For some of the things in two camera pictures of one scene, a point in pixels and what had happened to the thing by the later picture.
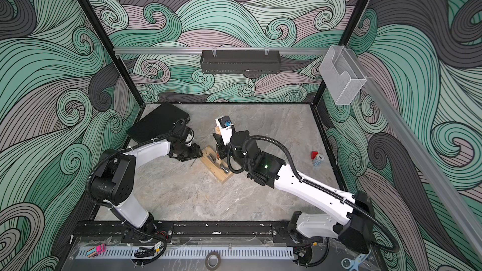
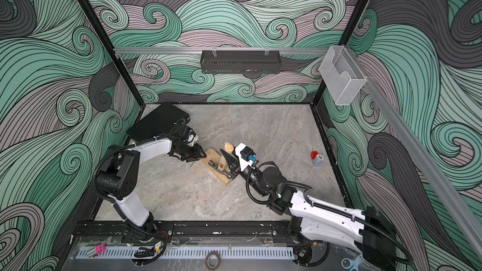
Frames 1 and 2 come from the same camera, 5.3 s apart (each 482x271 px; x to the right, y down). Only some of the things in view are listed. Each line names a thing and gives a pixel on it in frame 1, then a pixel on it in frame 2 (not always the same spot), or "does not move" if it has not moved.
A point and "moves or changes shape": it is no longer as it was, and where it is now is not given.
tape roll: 213,260 does not move
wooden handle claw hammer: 218,160 moves or changes shape
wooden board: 211,160 does not move
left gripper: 195,154 does not move
